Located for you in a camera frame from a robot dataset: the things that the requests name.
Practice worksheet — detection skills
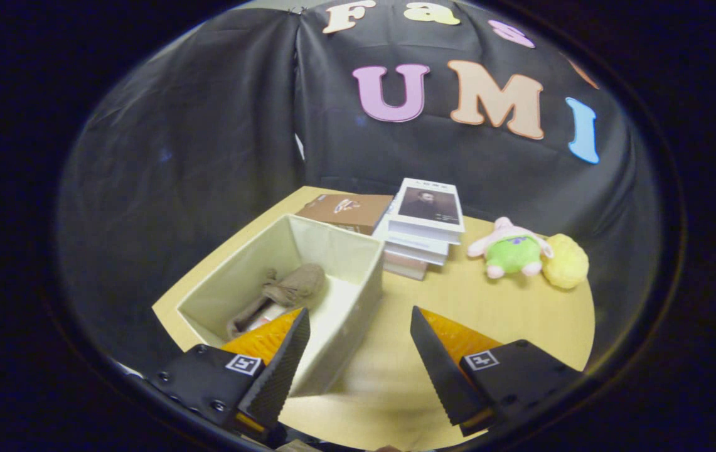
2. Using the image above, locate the grey fabric storage box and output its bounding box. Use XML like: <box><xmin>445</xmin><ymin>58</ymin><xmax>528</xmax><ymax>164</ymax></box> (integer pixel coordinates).
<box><xmin>176</xmin><ymin>213</ymin><xmax>385</xmax><ymax>397</ymax></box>

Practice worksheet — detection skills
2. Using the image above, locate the plain white book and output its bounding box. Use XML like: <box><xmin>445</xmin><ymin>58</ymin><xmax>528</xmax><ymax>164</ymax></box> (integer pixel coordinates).
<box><xmin>373</xmin><ymin>217</ymin><xmax>451</xmax><ymax>266</ymax></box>

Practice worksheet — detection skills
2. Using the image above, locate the green and pink plush toy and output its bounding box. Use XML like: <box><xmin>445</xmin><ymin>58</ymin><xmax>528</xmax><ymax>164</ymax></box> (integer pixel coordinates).
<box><xmin>467</xmin><ymin>217</ymin><xmax>554</xmax><ymax>279</ymax></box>

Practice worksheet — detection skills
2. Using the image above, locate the black backdrop cloth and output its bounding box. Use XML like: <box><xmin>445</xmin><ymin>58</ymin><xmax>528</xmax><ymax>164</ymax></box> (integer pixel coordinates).
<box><xmin>60</xmin><ymin>0</ymin><xmax>663</xmax><ymax>371</ymax></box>

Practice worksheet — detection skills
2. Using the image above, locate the brown cover book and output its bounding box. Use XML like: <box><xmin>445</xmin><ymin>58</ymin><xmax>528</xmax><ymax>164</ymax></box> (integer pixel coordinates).
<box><xmin>296</xmin><ymin>193</ymin><xmax>394</xmax><ymax>236</ymax></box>

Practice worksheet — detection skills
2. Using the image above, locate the pinkish brown book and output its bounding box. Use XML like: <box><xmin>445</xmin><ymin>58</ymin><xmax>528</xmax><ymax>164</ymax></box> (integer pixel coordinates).
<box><xmin>383</xmin><ymin>251</ymin><xmax>429</xmax><ymax>281</ymax></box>

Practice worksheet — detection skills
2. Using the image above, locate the yellow fluffy plush ball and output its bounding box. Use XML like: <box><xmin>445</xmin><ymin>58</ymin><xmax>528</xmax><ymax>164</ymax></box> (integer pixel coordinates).
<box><xmin>543</xmin><ymin>234</ymin><xmax>590</xmax><ymax>290</ymax></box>

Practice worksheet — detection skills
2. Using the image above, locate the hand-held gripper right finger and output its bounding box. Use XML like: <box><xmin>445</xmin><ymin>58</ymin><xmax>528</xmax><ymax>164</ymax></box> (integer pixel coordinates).
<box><xmin>410</xmin><ymin>306</ymin><xmax>584</xmax><ymax>438</ymax></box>

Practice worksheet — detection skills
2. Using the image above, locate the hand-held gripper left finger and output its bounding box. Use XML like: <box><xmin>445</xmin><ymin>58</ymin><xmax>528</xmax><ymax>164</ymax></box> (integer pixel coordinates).
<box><xmin>147</xmin><ymin>308</ymin><xmax>312</xmax><ymax>437</ymax></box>

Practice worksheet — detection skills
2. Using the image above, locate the brown fuzzy slipper shoe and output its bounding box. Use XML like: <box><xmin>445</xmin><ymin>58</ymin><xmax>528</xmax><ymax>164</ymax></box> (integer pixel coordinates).
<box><xmin>226</xmin><ymin>262</ymin><xmax>327</xmax><ymax>342</ymax></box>

